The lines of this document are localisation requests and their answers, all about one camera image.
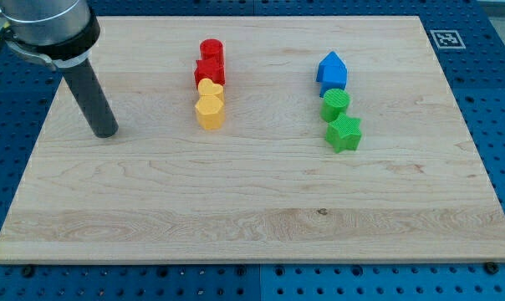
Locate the black bolt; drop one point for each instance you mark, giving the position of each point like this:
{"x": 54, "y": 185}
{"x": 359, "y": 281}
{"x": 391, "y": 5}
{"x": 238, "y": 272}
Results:
{"x": 491, "y": 268}
{"x": 27, "y": 271}

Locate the red star block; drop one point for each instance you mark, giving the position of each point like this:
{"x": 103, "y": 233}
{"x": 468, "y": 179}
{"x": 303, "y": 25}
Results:
{"x": 209, "y": 69}

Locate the blue triangle block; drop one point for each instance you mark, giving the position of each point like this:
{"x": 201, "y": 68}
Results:
{"x": 332, "y": 59}

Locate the yellow heart block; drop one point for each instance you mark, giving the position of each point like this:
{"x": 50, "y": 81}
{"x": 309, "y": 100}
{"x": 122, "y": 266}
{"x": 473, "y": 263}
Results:
{"x": 206, "y": 87}

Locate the blue cube block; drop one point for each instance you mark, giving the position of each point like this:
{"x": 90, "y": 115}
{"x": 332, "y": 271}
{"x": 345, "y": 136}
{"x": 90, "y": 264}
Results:
{"x": 331, "y": 77}

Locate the red cylinder block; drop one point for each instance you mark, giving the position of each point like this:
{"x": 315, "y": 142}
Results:
{"x": 212, "y": 49}

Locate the black bolt left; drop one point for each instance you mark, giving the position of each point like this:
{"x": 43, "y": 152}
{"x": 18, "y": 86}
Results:
{"x": 27, "y": 271}

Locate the yellow hexagon block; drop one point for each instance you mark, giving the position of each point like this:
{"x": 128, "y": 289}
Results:
{"x": 210, "y": 112}

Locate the green cylinder block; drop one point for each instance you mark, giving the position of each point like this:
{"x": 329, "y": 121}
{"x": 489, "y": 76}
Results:
{"x": 336, "y": 101}

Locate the wooden board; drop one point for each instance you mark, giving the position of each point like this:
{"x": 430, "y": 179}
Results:
{"x": 266, "y": 187}

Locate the black bolt right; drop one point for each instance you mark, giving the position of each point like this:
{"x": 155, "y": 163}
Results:
{"x": 491, "y": 268}

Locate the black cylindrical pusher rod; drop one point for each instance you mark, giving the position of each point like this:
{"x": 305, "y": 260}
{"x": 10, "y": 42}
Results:
{"x": 86, "y": 89}

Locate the green star block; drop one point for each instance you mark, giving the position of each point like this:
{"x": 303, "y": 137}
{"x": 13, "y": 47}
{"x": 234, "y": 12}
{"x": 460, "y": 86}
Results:
{"x": 344, "y": 133}

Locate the white fiducial marker tag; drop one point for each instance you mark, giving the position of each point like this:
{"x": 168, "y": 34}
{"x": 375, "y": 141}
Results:
{"x": 447, "y": 39}

